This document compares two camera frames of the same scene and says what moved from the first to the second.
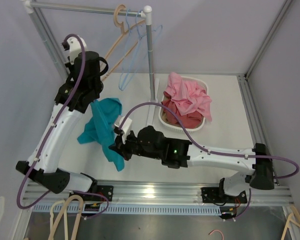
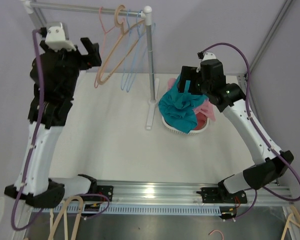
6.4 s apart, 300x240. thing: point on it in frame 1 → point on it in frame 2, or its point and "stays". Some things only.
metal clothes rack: [33, 7] stays
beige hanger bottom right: [289, 220] stays
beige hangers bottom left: [54, 227] stays
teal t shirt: [100, 127] → [178, 108]
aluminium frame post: [286, 5] stays
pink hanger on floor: [217, 230] stays
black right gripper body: [132, 147] → [205, 86]
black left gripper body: [71, 68] → [70, 60]
